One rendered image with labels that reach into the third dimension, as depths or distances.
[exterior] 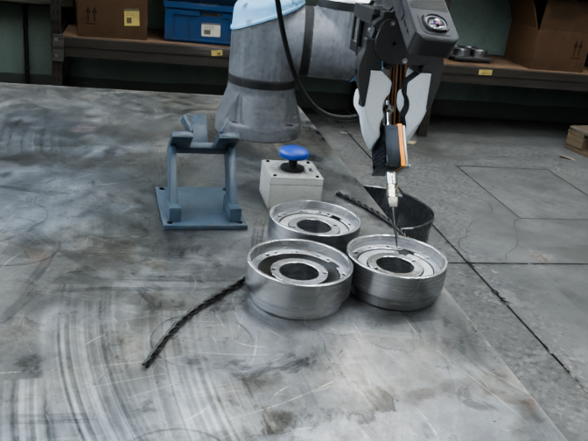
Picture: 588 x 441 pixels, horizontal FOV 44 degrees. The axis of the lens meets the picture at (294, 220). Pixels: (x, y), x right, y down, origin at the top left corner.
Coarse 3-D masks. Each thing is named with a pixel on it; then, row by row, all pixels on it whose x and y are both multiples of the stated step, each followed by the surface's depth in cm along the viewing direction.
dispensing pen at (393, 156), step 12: (384, 108) 81; (384, 120) 81; (384, 132) 79; (396, 132) 79; (384, 144) 79; (396, 144) 79; (372, 156) 82; (384, 156) 79; (396, 156) 79; (384, 168) 79; (396, 168) 79; (396, 180) 80; (396, 192) 80; (396, 204) 79; (396, 228) 79; (396, 240) 79
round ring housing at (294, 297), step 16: (272, 240) 75; (288, 240) 76; (304, 240) 76; (256, 256) 74; (320, 256) 76; (336, 256) 75; (256, 272) 68; (272, 272) 71; (288, 272) 74; (304, 272) 74; (320, 272) 72; (352, 272) 70; (256, 288) 69; (272, 288) 68; (288, 288) 67; (304, 288) 67; (320, 288) 67; (336, 288) 68; (256, 304) 71; (272, 304) 69; (288, 304) 68; (304, 304) 68; (320, 304) 68; (336, 304) 69
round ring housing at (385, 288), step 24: (360, 240) 79; (384, 240) 80; (408, 240) 80; (360, 264) 72; (384, 264) 78; (408, 264) 77; (432, 264) 77; (360, 288) 73; (384, 288) 71; (408, 288) 71; (432, 288) 72
